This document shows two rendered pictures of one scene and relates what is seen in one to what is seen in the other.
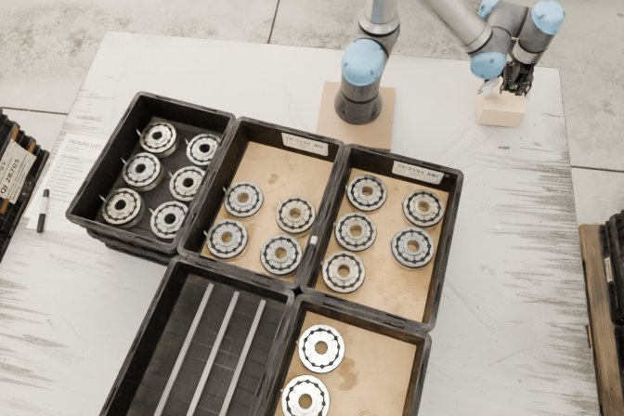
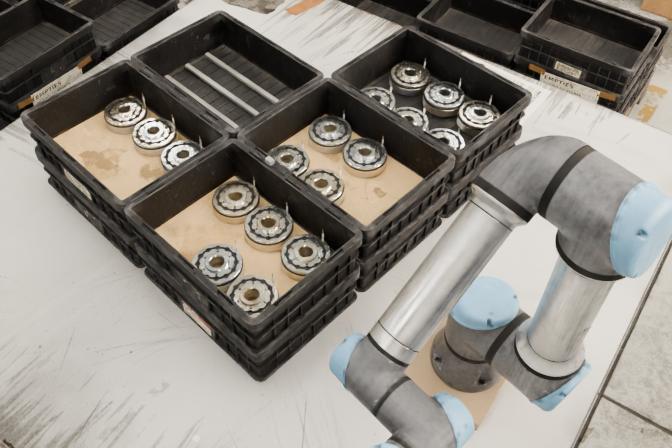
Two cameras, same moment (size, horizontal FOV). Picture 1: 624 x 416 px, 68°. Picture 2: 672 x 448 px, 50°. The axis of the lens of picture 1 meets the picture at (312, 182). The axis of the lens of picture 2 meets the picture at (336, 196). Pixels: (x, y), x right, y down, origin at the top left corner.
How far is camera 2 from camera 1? 129 cm
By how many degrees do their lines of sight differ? 56
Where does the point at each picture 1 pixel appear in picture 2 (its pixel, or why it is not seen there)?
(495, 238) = (186, 423)
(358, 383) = (139, 178)
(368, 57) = (481, 301)
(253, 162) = (410, 183)
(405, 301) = (174, 241)
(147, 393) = (239, 62)
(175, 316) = (286, 90)
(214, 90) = not seen: hidden behind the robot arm
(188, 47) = not seen: hidden behind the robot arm
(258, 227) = (331, 163)
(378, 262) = (227, 238)
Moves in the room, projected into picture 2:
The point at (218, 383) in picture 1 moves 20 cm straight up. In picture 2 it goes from (213, 99) to (204, 33)
